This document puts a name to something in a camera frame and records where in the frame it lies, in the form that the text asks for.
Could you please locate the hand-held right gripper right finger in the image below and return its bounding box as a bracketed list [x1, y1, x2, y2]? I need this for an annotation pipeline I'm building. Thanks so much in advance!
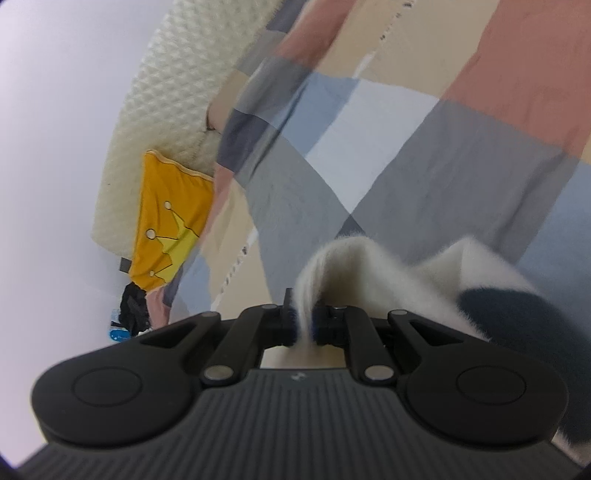
[311, 302, 465, 387]

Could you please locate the black clothes pile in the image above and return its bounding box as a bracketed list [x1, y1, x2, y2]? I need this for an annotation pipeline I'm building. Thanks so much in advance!
[119, 282, 153, 335]

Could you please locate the cream sweater with blue stripes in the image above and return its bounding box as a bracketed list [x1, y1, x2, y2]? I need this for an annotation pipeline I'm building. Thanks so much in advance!
[295, 235, 591, 462]

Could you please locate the cream quilted headboard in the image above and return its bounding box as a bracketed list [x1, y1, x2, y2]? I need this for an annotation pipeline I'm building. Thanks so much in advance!
[90, 0, 296, 259]

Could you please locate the yellow crown print pillow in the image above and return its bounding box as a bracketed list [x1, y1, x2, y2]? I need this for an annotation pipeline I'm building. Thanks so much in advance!
[128, 150, 215, 291]

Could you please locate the patchwork checked quilt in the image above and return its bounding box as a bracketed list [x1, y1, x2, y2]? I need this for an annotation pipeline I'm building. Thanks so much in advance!
[161, 0, 591, 361]

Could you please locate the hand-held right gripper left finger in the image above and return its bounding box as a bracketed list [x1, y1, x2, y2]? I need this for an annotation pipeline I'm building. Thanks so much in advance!
[139, 288, 298, 388]

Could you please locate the blue plastic packet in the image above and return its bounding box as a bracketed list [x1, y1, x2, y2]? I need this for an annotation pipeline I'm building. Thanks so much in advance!
[108, 309, 131, 343]

